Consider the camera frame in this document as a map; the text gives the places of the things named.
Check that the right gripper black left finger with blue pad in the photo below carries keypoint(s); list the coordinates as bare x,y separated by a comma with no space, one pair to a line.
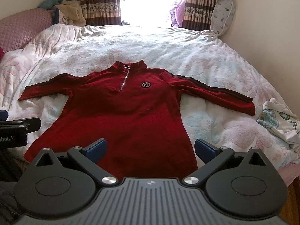
87,158

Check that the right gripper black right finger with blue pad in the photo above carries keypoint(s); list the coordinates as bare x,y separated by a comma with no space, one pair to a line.
214,159

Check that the dark red zip-neck shirt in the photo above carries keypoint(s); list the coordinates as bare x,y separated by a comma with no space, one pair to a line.
136,110

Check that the white garment with blue print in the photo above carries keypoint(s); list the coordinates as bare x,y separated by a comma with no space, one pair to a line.
280,121

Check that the small red cloth at left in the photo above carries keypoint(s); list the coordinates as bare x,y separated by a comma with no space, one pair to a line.
1,53

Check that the white floral fleece blanket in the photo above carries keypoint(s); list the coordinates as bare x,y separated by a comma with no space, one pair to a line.
198,54

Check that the pink quilted pillow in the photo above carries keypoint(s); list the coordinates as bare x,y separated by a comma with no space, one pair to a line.
19,29

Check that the teal plush item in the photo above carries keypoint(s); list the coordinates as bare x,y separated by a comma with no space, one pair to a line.
48,4

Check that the beige plush blanket pile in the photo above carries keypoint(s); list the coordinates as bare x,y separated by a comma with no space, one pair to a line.
73,12

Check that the white patterned pillow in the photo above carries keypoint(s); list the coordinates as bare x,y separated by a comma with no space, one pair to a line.
222,16

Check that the purple cloth by window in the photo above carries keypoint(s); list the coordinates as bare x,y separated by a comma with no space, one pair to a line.
177,13

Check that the left striped brown curtain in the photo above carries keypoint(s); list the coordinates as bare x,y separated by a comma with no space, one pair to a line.
101,12

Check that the striped brown curtain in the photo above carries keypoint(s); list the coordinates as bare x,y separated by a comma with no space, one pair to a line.
198,14
101,12

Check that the right striped brown curtain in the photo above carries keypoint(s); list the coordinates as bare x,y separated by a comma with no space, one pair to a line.
198,14

